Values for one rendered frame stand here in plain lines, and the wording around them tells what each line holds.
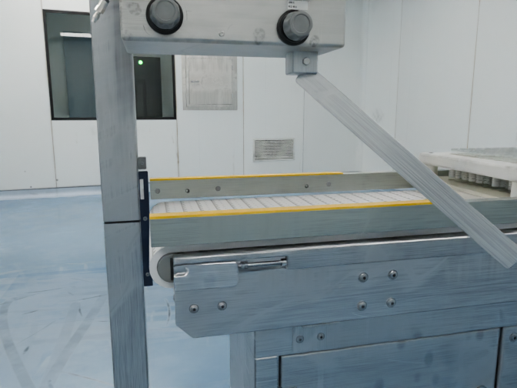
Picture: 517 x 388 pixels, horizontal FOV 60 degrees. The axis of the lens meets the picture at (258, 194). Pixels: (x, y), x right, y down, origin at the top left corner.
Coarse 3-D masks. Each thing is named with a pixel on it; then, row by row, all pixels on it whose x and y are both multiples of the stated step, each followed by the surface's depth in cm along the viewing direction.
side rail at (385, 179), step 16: (288, 176) 78; (304, 176) 79; (320, 176) 80; (336, 176) 81; (352, 176) 81; (368, 176) 82; (384, 176) 83; (400, 176) 84; (160, 192) 74; (176, 192) 74; (192, 192) 75; (208, 192) 76; (224, 192) 76; (240, 192) 77; (256, 192) 78; (272, 192) 78; (288, 192) 79
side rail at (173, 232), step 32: (160, 224) 47; (192, 224) 48; (224, 224) 49; (256, 224) 50; (288, 224) 51; (320, 224) 52; (352, 224) 53; (384, 224) 54; (416, 224) 55; (448, 224) 56
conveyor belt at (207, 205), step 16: (368, 192) 82; (384, 192) 82; (400, 192) 82; (416, 192) 82; (160, 208) 70; (176, 208) 69; (192, 208) 69; (208, 208) 69; (224, 208) 69; (240, 208) 69; (496, 224) 60; (512, 224) 60; (256, 240) 52; (272, 240) 53; (288, 240) 53; (304, 240) 53; (320, 240) 54; (336, 240) 54; (160, 256) 50
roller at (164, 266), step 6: (180, 252) 51; (162, 258) 49; (168, 258) 49; (162, 264) 49; (168, 264) 50; (162, 270) 50; (168, 270) 50; (162, 276) 50; (168, 276) 50; (168, 282) 50
